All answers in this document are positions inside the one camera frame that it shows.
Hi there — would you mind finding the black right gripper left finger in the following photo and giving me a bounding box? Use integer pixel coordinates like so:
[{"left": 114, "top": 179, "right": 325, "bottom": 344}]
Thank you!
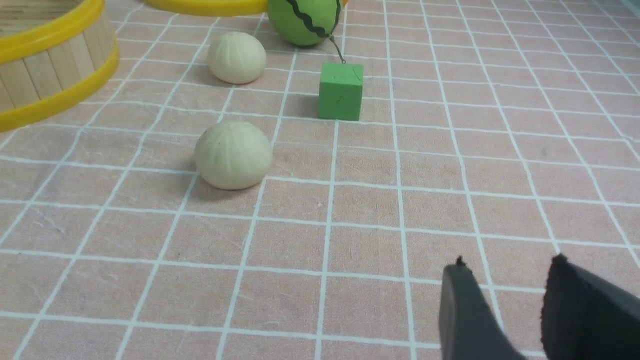
[{"left": 438, "top": 256, "right": 525, "bottom": 360}]

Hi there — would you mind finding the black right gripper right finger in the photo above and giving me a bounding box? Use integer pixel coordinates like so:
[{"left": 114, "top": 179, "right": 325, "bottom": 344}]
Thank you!
[{"left": 541, "top": 254, "right": 640, "bottom": 360}]

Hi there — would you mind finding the white bun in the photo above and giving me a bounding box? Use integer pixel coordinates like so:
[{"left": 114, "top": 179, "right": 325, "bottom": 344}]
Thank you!
[
  {"left": 194, "top": 121, "right": 274, "bottom": 191},
  {"left": 206, "top": 31, "right": 266, "bottom": 85}
]

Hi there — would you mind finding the yellow bamboo steamer lid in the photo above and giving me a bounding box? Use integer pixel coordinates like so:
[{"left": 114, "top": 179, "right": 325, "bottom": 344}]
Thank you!
[{"left": 145, "top": 0, "right": 267, "bottom": 18}]

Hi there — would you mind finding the yellow bamboo steamer tray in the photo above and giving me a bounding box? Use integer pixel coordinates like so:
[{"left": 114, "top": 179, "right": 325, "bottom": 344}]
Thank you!
[{"left": 0, "top": 0, "right": 121, "bottom": 132}]

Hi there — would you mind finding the pink checkered tablecloth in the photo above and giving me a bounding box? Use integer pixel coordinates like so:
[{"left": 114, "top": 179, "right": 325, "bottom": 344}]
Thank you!
[{"left": 1, "top": 0, "right": 639, "bottom": 360}]

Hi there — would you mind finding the green cube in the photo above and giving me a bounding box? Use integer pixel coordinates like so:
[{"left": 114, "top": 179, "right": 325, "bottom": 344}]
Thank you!
[{"left": 317, "top": 62, "right": 364, "bottom": 121}]

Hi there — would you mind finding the green toy watermelon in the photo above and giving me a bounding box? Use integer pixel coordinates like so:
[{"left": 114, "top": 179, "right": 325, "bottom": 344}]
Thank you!
[{"left": 266, "top": 0, "right": 346, "bottom": 64}]

